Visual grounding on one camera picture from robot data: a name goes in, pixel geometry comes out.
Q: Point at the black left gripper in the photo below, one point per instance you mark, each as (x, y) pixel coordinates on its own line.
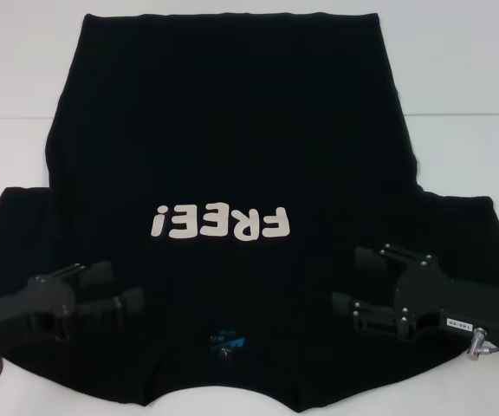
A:
(52, 299)

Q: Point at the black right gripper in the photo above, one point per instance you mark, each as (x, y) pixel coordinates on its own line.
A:
(427, 294)

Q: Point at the black shirt with FREE print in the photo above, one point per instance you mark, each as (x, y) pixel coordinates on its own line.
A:
(241, 130)

